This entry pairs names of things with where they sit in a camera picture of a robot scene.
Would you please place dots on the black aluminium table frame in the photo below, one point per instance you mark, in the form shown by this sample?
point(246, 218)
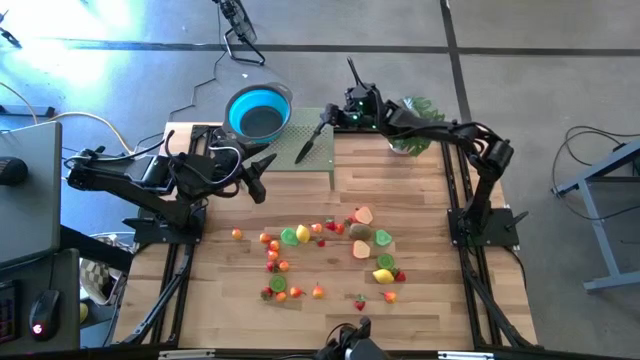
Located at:
point(455, 190)

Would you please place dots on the green perforated metal riser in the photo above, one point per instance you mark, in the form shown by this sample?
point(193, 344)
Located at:
point(320, 155)

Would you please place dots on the grey side desk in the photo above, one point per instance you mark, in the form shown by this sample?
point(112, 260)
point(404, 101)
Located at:
point(30, 215)

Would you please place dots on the black keyboard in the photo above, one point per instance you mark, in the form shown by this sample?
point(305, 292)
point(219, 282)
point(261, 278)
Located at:
point(7, 315)

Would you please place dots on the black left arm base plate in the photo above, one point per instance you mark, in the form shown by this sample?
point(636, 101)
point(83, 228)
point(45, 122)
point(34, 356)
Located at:
point(150, 232)

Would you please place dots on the black floor fan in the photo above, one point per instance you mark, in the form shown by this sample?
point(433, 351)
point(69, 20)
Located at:
point(240, 22)

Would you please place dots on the grey metal table frame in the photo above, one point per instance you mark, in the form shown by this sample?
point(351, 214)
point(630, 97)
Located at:
point(600, 240)

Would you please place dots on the black lit computer mouse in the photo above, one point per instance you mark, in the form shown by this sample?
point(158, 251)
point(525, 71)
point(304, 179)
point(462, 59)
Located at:
point(45, 310)

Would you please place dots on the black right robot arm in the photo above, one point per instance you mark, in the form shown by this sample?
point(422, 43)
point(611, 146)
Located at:
point(495, 157)

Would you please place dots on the black kitchen knife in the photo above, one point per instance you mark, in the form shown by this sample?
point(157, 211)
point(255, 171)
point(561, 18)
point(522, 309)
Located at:
point(306, 149)

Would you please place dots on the green plant in white pot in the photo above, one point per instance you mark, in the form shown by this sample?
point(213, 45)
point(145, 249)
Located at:
point(420, 106)

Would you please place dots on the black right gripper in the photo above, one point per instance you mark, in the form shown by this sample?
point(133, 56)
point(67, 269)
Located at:
point(362, 107)

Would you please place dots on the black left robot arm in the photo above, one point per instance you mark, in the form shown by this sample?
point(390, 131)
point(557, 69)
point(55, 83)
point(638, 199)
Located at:
point(125, 182)

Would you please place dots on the blue collapsible colander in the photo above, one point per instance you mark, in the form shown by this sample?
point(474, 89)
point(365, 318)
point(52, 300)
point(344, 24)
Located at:
point(245, 105)

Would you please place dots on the dark desk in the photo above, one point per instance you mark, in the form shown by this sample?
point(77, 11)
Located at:
point(65, 300)

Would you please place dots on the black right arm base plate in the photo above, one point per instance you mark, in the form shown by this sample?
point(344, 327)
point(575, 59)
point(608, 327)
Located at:
point(500, 235)

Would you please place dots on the halved kiwi toy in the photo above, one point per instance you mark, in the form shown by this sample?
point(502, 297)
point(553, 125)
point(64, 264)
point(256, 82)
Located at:
point(360, 231)

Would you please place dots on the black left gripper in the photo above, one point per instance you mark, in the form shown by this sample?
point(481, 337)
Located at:
point(227, 170)

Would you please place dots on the checkered bag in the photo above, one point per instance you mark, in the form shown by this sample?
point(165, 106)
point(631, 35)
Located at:
point(97, 280)

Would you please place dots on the small yellow object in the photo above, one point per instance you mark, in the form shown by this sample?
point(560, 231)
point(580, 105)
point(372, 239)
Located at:
point(83, 312)

